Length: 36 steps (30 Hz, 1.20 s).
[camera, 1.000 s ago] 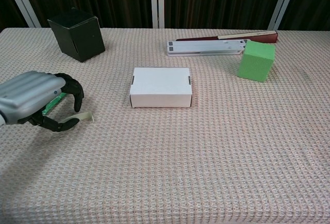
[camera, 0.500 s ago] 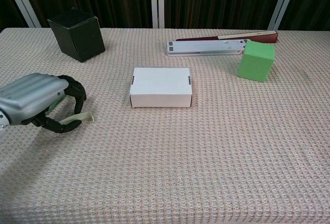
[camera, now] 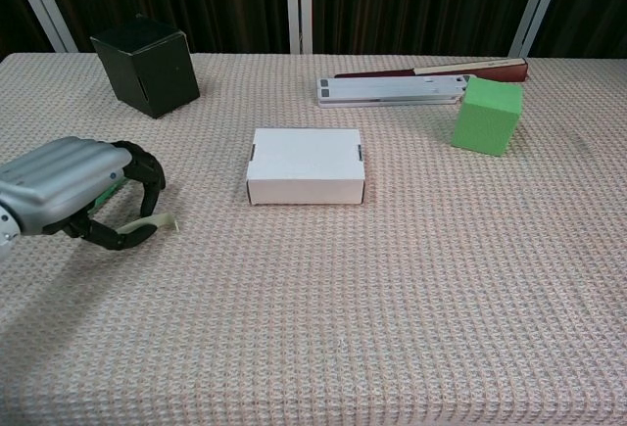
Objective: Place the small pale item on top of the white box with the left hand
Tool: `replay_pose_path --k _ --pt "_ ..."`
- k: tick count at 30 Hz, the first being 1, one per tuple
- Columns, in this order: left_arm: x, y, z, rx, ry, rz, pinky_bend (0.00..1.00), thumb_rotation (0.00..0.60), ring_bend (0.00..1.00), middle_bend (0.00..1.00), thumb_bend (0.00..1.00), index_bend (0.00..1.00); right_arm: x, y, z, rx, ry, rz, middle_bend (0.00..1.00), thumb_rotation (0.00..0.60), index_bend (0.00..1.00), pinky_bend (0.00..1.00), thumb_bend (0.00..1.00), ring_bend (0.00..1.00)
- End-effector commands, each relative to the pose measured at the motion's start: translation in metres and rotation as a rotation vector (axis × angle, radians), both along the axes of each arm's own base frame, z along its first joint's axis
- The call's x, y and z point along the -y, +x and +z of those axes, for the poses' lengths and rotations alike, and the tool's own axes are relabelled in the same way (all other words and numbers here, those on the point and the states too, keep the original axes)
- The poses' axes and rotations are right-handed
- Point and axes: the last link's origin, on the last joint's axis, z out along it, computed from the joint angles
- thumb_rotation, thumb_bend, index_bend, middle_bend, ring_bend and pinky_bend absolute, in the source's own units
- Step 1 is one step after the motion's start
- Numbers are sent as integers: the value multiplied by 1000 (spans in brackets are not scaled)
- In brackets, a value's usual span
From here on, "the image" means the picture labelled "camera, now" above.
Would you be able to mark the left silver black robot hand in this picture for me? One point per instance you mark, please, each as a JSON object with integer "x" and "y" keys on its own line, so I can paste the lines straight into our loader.
{"x": 63, "y": 176}

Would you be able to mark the white cardboard box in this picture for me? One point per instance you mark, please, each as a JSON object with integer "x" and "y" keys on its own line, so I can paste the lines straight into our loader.
{"x": 303, "y": 166}

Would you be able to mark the green plastic packet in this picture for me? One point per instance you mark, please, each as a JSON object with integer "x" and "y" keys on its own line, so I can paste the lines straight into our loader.
{"x": 105, "y": 196}

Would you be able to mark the black cardboard box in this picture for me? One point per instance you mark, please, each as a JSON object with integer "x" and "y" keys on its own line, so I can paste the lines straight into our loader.
{"x": 152, "y": 78}

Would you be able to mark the beige waffle tablecloth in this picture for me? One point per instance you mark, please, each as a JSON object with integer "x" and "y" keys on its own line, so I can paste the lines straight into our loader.
{"x": 343, "y": 298}

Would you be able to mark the grey flat metal case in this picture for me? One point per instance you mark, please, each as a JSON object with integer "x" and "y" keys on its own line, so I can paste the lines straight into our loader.
{"x": 382, "y": 89}

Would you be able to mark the dark pleated curtain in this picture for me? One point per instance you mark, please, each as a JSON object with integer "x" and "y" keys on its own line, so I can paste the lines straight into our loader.
{"x": 392, "y": 5}

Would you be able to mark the green foam cube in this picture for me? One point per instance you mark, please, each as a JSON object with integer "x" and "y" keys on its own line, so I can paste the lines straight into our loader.
{"x": 485, "y": 122}

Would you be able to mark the red and tan book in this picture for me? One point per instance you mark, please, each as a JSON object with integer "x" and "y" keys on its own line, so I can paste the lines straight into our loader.
{"x": 509, "y": 73}

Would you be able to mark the white frame post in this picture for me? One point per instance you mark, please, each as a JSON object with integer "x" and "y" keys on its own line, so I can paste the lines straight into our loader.
{"x": 299, "y": 5}
{"x": 539, "y": 5}
{"x": 44, "y": 10}

